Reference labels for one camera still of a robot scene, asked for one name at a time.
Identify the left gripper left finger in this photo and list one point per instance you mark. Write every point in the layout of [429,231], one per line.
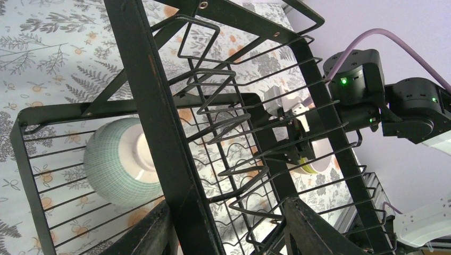
[154,234]

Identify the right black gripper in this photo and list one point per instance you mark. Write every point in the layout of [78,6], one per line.
[295,148]

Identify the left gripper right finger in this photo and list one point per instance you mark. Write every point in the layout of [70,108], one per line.
[306,232]

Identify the white bowl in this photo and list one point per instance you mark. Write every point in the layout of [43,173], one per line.
[322,150]

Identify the pale green bowl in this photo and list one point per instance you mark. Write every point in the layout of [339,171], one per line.
[119,166]

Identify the yellow-green bowl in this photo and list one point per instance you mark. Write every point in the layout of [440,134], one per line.
[306,169]

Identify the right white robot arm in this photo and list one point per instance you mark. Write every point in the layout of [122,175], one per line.
[415,109]

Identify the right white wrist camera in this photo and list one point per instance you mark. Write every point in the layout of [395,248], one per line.
[292,102]

